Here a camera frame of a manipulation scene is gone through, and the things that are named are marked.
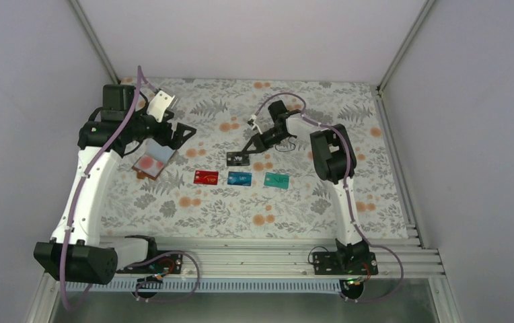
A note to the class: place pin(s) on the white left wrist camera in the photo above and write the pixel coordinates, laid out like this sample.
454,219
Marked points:
160,104

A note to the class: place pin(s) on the black VIP credit card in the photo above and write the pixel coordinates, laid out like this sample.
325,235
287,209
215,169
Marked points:
237,159

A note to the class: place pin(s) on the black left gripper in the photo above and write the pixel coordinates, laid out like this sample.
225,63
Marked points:
169,132

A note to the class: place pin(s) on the floral patterned table mat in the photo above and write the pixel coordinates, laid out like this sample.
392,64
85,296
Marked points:
173,206

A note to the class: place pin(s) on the white card with red circle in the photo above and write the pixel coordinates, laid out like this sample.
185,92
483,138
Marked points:
148,167

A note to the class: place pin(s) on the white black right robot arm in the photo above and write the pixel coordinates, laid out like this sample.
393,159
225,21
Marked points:
334,162

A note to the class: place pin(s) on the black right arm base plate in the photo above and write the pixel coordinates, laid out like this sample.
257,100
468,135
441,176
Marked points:
329,264

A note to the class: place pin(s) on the teal credit card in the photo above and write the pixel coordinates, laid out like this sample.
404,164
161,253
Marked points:
275,180

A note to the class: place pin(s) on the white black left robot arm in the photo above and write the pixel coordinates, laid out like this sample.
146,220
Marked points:
74,252

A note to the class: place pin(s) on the brown leather card holder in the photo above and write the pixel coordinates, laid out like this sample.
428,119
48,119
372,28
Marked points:
159,152

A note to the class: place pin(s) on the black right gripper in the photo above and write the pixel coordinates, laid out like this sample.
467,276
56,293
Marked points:
265,137

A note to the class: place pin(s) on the red VIP credit card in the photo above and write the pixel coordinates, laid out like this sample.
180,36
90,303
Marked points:
206,177

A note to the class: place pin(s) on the grey slotted cable duct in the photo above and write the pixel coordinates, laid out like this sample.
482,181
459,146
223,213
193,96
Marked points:
215,285

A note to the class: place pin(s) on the blue credit card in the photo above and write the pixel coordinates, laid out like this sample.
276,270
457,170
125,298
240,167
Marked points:
239,178

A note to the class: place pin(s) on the aluminium rail frame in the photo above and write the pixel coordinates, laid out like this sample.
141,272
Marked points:
287,258

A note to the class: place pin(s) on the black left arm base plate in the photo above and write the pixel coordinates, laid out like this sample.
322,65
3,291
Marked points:
164,262

